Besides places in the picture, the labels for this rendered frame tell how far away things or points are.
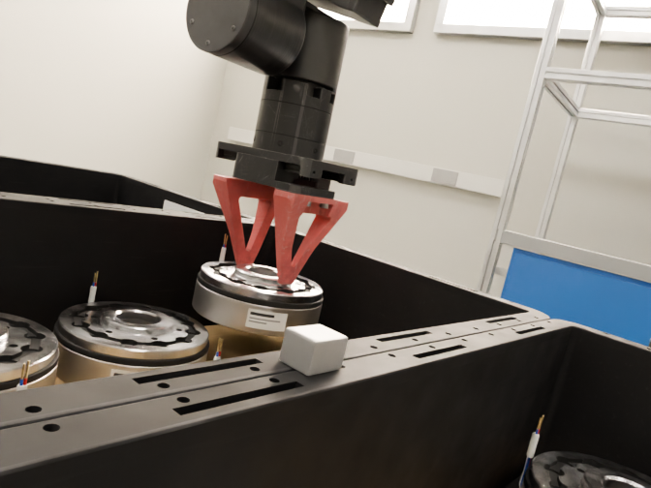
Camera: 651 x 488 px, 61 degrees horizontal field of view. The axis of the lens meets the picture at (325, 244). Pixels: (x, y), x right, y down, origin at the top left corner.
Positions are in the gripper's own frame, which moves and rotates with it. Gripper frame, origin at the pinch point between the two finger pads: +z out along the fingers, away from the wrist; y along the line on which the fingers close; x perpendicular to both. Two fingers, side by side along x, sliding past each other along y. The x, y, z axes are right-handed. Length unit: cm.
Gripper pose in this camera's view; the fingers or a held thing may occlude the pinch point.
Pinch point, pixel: (265, 265)
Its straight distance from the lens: 45.6
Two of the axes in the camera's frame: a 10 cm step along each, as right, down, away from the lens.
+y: 7.5, 2.4, -6.2
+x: 6.3, 0.3, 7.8
